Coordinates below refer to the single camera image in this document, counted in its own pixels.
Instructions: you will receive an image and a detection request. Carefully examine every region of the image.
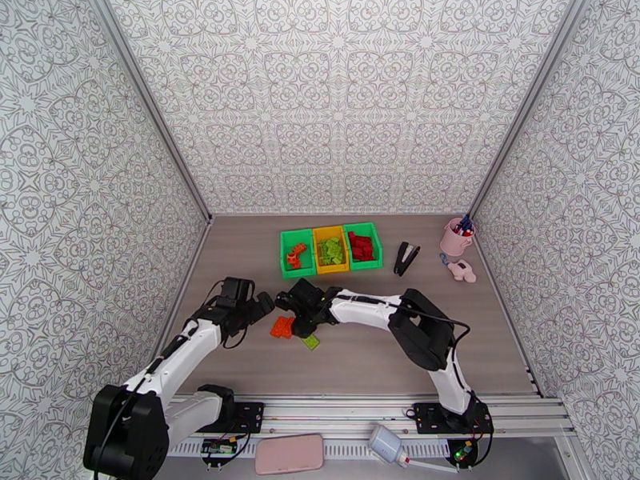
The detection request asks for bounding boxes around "black stapler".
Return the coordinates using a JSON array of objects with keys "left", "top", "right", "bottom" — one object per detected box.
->
[{"left": 393, "top": 241, "right": 422, "bottom": 278}]

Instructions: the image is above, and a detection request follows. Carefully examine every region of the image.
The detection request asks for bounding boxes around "pink phone case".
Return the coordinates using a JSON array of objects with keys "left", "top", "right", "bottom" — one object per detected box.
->
[{"left": 254, "top": 432, "right": 325, "bottom": 476}]

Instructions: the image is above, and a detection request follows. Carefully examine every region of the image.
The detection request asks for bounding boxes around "white plastic bottle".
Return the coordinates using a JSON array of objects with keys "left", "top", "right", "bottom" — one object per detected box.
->
[{"left": 368, "top": 424, "right": 409, "bottom": 467}]

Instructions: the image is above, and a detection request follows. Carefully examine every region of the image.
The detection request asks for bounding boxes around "pink pen cup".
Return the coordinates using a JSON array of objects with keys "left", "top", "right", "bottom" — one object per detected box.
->
[{"left": 439, "top": 217, "right": 476, "bottom": 257}]

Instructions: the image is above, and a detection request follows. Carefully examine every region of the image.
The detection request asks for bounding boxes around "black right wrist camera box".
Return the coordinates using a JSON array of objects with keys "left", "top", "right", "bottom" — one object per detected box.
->
[{"left": 290, "top": 277, "right": 326, "bottom": 310}]

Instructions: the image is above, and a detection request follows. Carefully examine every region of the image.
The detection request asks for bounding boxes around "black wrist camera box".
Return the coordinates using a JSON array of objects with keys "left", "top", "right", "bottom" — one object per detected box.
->
[
  {"left": 221, "top": 276, "right": 255, "bottom": 304},
  {"left": 290, "top": 277, "right": 326, "bottom": 310}
]

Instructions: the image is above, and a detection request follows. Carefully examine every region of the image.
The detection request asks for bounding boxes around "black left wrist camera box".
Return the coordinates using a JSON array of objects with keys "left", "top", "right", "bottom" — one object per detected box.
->
[{"left": 221, "top": 276, "right": 255, "bottom": 304}]

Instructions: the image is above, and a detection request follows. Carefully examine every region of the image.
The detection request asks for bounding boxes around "black left camera cable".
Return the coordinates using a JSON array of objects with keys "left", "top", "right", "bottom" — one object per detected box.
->
[{"left": 207, "top": 278, "right": 229, "bottom": 307}]

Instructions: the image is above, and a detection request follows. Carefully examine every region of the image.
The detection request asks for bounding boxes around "black camera cable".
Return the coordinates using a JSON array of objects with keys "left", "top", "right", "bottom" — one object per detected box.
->
[
  {"left": 207, "top": 278, "right": 229, "bottom": 307},
  {"left": 385, "top": 301, "right": 472, "bottom": 345}
]

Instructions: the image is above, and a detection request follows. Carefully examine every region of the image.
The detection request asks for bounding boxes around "aluminium table edge rail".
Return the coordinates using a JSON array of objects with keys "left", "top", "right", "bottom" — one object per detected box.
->
[
  {"left": 472, "top": 218, "right": 546, "bottom": 398},
  {"left": 134, "top": 218, "right": 214, "bottom": 397}
]

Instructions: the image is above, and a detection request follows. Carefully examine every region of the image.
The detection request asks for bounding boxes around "long aluminium frame rail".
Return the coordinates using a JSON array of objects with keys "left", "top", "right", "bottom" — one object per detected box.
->
[{"left": 107, "top": 392, "right": 576, "bottom": 441}]

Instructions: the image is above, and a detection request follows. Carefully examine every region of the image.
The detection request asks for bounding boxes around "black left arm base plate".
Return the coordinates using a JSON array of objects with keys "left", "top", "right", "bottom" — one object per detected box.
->
[{"left": 199, "top": 401, "right": 266, "bottom": 434}]

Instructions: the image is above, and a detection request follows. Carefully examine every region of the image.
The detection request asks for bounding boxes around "white slotted cable duct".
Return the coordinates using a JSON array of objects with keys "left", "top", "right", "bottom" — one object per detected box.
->
[{"left": 167, "top": 437, "right": 454, "bottom": 461}]

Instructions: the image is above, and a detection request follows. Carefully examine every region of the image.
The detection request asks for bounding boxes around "black right camera cable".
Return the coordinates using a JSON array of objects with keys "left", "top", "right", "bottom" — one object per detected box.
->
[{"left": 385, "top": 301, "right": 472, "bottom": 345}]

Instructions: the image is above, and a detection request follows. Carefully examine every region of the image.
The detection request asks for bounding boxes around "pink plush keychain toy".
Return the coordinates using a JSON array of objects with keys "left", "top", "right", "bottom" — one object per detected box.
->
[{"left": 439, "top": 252, "right": 478, "bottom": 285}]

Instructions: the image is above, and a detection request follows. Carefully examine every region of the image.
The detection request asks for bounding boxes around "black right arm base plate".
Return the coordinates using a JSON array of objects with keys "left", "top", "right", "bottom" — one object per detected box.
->
[{"left": 414, "top": 401, "right": 495, "bottom": 436}]

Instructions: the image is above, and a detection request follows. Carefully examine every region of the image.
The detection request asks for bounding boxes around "aluminium frame post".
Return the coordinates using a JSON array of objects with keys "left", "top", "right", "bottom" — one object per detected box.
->
[
  {"left": 85, "top": 0, "right": 214, "bottom": 225},
  {"left": 470, "top": 0, "right": 591, "bottom": 220}
]

